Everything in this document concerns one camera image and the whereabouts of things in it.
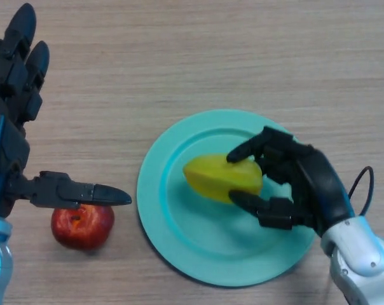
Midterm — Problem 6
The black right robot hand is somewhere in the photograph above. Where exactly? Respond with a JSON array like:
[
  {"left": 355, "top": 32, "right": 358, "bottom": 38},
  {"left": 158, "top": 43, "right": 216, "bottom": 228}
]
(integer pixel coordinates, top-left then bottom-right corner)
[{"left": 226, "top": 126, "right": 355, "bottom": 238}]

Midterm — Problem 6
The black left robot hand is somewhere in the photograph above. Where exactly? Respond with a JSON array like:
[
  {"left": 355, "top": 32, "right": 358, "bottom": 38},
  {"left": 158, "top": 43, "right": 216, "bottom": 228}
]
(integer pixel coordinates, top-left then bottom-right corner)
[{"left": 0, "top": 3, "right": 132, "bottom": 219}]

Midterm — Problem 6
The yellow starfruit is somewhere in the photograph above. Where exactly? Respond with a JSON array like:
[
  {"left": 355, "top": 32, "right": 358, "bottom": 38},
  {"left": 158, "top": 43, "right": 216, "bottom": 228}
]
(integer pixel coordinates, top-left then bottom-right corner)
[{"left": 182, "top": 153, "right": 263, "bottom": 205}]

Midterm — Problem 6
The green round plate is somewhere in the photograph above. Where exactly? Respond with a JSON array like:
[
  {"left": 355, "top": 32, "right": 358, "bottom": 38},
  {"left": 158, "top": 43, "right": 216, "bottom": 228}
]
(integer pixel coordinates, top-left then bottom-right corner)
[{"left": 136, "top": 109, "right": 317, "bottom": 287}]

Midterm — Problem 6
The red apple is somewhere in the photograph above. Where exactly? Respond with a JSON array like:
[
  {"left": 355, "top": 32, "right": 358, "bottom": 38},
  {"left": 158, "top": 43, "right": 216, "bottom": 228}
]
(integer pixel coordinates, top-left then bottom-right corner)
[{"left": 50, "top": 204, "right": 115, "bottom": 250}]

